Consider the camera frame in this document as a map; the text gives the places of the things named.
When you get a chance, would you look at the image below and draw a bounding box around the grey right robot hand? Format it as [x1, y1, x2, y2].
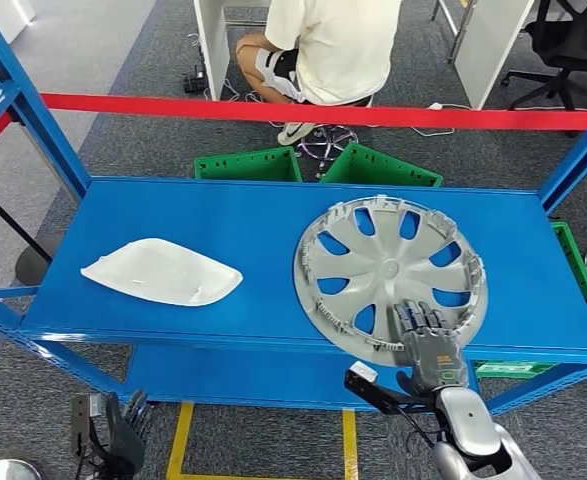
[393, 299, 470, 397]

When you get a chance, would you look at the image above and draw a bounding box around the black stool with chrome base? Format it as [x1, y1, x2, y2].
[297, 95, 374, 177]

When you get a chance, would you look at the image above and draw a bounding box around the white cabinet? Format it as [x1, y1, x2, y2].
[0, 0, 36, 75]

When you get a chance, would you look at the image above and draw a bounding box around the black floor adapter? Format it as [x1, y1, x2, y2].
[183, 64, 208, 94]

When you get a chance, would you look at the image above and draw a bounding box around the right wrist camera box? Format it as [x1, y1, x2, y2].
[344, 361, 379, 399]

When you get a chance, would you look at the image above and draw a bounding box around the white desk side panel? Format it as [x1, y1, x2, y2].
[193, 0, 231, 102]
[433, 0, 537, 111]

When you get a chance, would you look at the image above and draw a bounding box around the silver plastic wheel hubcap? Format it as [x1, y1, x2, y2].
[292, 194, 489, 368]

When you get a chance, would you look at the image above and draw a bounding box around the blue metal shelf rack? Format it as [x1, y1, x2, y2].
[0, 0, 587, 417]

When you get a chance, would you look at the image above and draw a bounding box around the black office chair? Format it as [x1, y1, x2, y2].
[500, 0, 587, 137]

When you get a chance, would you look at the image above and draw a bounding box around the white plastic trim part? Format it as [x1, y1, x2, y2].
[80, 237, 244, 308]

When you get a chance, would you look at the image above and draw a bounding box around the seated person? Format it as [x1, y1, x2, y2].
[235, 0, 404, 147]

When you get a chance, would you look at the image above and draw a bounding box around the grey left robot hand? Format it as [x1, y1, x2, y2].
[104, 389, 149, 475]

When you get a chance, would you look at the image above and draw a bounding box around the green plastic crate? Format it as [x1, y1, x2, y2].
[319, 142, 444, 189]
[193, 146, 304, 183]
[474, 221, 587, 380]

